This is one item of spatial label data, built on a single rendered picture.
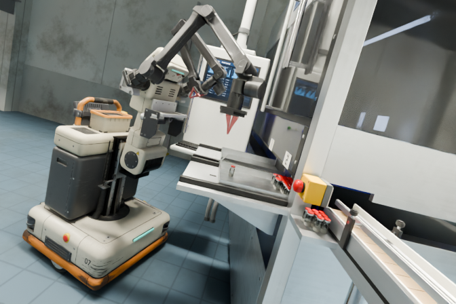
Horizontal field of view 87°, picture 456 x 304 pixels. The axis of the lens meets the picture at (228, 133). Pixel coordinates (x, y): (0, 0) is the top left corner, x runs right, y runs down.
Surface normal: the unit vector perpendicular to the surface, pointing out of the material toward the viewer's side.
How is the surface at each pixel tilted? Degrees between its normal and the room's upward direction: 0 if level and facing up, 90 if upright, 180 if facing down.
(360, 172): 90
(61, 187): 90
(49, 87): 90
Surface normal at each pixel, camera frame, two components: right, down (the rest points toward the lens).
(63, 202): -0.37, 0.04
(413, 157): 0.00, 0.14
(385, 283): -0.97, -0.24
